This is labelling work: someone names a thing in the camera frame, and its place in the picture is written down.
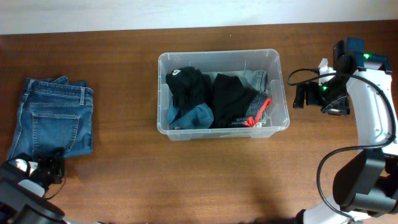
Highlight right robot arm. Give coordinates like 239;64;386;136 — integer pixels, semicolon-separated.
293;37;397;223

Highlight clear plastic storage bin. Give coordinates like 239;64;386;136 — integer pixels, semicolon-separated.
157;49;290;141

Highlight black red grey garment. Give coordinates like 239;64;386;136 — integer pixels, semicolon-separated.
211;73;272;129

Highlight small blue denim cloth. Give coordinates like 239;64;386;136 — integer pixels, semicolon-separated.
167;96;214;130

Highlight dark blue jeans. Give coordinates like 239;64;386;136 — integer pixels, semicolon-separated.
7;76;94;159

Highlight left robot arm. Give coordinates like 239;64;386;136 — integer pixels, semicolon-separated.
1;148;76;224

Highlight light blue jeans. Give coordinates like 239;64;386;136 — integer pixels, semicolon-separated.
206;70;268;109

